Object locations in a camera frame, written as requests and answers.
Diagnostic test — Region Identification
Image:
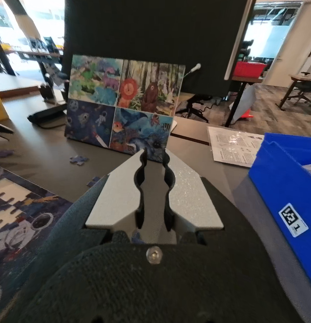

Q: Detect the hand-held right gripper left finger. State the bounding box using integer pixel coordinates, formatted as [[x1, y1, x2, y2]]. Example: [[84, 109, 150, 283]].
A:
[[85, 148, 149, 239]]

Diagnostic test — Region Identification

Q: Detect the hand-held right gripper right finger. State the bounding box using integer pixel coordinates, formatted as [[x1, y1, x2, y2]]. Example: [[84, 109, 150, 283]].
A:
[[162, 151, 225, 244]]

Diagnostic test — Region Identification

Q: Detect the space jigsaw puzzle board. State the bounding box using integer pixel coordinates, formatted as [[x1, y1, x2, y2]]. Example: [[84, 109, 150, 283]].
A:
[[0, 165, 73, 307]]

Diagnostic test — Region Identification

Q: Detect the printed instruction sheet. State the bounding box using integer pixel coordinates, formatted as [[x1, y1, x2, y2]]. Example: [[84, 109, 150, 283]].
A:
[[207, 126, 265, 168]]

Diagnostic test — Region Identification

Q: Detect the blue plastic bin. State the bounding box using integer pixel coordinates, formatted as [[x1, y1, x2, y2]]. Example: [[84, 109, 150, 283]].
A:
[[248, 132, 311, 291]]

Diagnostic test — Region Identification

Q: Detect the black pouch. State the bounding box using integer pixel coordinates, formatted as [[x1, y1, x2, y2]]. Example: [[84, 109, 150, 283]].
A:
[[27, 102, 68, 129]]

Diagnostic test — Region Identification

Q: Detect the white plastic bag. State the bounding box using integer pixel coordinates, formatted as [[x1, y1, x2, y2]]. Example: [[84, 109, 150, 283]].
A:
[[230, 84, 257, 124]]

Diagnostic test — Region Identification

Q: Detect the colourful jigsaw puzzle box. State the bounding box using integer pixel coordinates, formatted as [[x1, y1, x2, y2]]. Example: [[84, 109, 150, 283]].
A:
[[65, 54, 186, 162]]

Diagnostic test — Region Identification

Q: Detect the small black device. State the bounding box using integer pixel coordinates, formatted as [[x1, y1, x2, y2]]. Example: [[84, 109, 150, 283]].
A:
[[38, 84, 55, 101]]

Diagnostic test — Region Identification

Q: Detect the black flat device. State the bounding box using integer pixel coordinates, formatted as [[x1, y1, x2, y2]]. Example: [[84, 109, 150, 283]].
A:
[[0, 121, 14, 141]]

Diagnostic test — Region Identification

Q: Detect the wooden office desk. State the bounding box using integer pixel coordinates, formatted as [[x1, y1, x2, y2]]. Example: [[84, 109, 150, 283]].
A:
[[279, 74, 311, 110], [4, 49, 64, 82], [225, 76, 264, 128]]

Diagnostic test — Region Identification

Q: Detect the red plastic crate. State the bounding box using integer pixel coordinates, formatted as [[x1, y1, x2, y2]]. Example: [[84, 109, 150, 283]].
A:
[[232, 61, 268, 77]]

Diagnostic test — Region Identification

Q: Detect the yellow paper bag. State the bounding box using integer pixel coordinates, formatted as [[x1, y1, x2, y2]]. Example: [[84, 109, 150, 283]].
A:
[[0, 87, 10, 121]]

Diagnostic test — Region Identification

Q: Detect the black mesh office chair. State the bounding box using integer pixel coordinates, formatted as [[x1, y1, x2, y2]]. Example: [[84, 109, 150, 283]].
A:
[[293, 82, 311, 102]]

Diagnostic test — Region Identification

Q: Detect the black gaming chair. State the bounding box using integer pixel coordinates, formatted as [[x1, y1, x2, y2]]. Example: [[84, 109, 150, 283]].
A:
[[242, 40, 254, 62]]

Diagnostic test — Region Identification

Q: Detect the black partition panel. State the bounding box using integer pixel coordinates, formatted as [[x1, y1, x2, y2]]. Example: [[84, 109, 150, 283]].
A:
[[62, 0, 257, 97]]

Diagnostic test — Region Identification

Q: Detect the white cable connector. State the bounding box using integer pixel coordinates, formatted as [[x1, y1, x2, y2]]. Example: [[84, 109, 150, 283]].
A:
[[183, 63, 202, 79]]

